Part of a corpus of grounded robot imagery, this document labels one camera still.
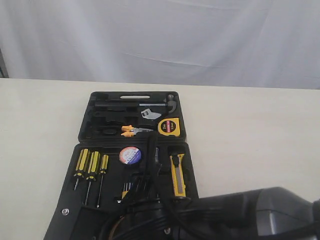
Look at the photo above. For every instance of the yellow tape measure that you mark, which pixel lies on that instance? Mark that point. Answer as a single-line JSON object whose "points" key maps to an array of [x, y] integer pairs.
{"points": [[169, 127]]}

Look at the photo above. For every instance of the orange black handled pliers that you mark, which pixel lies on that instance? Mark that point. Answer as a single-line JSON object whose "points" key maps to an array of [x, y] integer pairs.
{"points": [[126, 131]]}

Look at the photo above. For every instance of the black electrical tape roll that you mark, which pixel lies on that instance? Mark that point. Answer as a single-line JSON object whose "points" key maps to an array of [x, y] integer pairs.
{"points": [[130, 155]]}

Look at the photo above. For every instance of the yellow utility knife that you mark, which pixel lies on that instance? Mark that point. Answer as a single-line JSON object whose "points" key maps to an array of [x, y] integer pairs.
{"points": [[179, 187]]}

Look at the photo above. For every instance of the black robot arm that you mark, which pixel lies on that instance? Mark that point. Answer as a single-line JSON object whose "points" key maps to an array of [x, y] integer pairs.
{"points": [[263, 214]]}

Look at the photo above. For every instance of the black plastic tool case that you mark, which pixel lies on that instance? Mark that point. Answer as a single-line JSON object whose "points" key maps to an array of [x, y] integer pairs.
{"points": [[71, 203]]}

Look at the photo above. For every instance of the silver adjustable wrench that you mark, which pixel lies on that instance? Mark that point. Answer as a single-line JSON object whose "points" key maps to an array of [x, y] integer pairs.
{"points": [[150, 115]]}

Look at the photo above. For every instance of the small yellow black screwdriver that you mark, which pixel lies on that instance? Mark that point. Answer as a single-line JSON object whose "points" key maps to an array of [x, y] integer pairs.
{"points": [[102, 172]]}

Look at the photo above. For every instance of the hex key set yellow holder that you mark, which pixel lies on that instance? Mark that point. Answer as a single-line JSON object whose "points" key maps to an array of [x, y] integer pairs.
{"points": [[125, 189]]}

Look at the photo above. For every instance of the middle yellow black screwdriver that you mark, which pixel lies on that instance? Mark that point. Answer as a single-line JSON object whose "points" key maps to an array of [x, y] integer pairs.
{"points": [[92, 172]]}

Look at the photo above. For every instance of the large yellow black screwdriver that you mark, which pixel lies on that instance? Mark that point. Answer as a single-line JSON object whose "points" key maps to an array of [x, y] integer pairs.
{"points": [[81, 166]]}

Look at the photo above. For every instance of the white backdrop curtain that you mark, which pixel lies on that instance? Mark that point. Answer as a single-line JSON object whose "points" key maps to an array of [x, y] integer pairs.
{"points": [[243, 43]]}

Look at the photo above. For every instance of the claw hammer black handle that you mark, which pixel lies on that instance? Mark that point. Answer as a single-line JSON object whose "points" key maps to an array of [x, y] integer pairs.
{"points": [[169, 103]]}

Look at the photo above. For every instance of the clear handle tester screwdriver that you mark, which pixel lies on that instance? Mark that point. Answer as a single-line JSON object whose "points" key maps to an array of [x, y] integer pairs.
{"points": [[156, 155]]}

